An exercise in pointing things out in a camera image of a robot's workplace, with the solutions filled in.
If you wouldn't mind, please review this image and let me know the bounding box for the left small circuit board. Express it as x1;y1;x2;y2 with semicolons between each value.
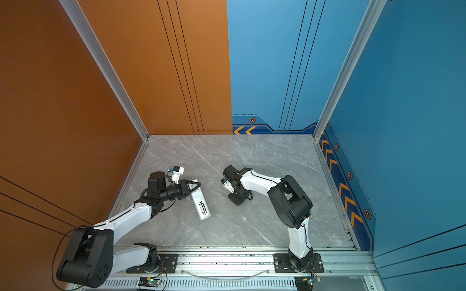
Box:
138;277;163;290

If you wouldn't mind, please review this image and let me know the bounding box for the left aluminium corner post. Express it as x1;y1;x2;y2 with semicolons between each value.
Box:
59;0;149;142

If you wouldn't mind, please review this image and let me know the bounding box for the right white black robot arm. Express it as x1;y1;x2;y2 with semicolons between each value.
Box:
222;165;324;274

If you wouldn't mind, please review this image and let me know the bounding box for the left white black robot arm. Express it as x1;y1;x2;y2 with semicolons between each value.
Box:
51;171;201;289

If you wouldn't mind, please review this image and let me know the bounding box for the white remote control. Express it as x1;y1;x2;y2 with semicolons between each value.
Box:
191;190;211;221

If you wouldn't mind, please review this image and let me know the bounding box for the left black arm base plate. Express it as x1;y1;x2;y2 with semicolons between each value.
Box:
126;253;178;274

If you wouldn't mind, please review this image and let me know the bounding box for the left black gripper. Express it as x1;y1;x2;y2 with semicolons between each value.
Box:
159;180;201;203

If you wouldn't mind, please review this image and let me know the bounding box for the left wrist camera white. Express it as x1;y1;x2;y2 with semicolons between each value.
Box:
167;166;184;185

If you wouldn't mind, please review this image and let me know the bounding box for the small circuit board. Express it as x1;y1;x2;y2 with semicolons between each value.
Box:
138;277;163;290
294;276;319;291

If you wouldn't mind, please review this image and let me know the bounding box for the aluminium corner post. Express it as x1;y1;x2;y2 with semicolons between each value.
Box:
59;0;149;142
313;0;387;142

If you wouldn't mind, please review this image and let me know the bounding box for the aluminium mounting rail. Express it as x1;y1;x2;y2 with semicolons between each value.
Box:
72;245;379;278

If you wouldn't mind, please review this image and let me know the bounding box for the right aluminium corner post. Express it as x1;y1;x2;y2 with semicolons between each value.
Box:
313;0;387;142

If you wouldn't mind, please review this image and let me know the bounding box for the right small circuit board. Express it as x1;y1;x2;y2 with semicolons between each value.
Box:
294;276;319;291

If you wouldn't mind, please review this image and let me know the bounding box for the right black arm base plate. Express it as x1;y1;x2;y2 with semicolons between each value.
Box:
273;251;325;274

